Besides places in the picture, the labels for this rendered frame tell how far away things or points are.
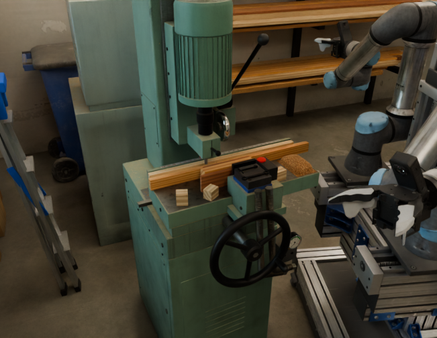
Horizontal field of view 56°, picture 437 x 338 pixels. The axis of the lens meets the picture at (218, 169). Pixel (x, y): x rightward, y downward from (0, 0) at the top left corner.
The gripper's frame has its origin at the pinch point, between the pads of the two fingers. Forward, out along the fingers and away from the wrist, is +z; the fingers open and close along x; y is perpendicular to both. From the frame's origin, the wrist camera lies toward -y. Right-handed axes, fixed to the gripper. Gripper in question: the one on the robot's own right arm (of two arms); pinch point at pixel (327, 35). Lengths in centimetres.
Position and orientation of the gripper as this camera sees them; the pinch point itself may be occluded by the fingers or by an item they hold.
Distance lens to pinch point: 217.4
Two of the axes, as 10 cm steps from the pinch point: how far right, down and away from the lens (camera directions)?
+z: -3.5, -4.7, 8.1
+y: 1.3, 8.3, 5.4
